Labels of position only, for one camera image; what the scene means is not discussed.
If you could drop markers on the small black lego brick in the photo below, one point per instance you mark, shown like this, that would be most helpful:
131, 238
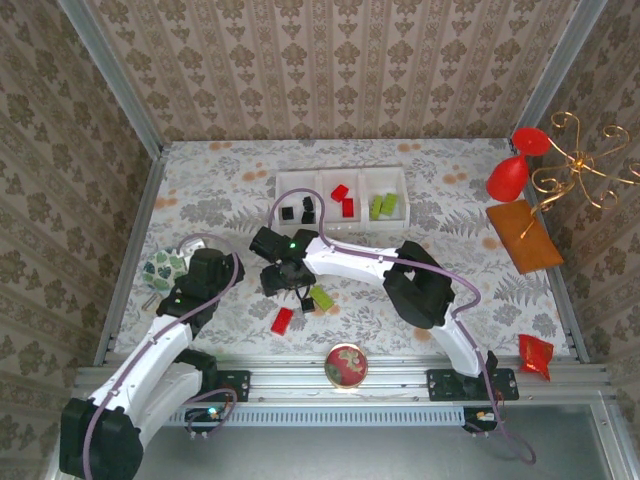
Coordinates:
307, 216
287, 212
306, 202
307, 306

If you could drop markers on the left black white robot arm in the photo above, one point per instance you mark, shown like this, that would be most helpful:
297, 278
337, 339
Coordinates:
150, 350

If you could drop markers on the aluminium front rail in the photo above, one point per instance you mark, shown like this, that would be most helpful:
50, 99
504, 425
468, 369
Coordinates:
290, 382

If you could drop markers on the red plastic goblet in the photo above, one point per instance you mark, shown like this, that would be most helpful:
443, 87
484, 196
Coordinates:
510, 175

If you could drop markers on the red lego brick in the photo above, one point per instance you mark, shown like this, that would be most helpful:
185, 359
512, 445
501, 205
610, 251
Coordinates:
340, 191
347, 206
282, 320

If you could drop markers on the small black controller board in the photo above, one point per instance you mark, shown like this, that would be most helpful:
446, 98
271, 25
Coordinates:
480, 416
200, 416

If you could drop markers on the aluminium frame post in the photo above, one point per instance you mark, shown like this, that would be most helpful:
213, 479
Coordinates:
559, 70
119, 85

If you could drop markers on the round red floral tin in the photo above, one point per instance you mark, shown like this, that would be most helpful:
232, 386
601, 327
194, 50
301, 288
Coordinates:
345, 366

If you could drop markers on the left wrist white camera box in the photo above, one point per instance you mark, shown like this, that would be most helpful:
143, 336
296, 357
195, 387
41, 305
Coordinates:
192, 247

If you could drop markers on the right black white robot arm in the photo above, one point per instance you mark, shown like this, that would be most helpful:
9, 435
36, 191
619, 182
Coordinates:
350, 260

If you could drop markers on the white three-compartment container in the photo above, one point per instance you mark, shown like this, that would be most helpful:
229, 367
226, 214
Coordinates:
350, 226

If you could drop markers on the aluminium side rail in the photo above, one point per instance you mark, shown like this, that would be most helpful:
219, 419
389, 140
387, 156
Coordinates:
564, 300
137, 225

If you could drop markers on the green leaf patterned bowl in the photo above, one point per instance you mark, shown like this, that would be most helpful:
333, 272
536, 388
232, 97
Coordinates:
160, 270

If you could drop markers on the long green lego brick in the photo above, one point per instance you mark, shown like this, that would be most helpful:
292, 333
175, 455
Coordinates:
322, 299
390, 201
377, 209

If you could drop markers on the floral tablecloth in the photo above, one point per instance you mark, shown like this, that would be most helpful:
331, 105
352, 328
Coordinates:
350, 330

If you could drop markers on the red foil packet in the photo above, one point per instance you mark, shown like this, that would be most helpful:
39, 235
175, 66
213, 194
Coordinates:
535, 352

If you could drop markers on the grey metal base panel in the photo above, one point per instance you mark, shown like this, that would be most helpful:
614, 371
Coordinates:
325, 455

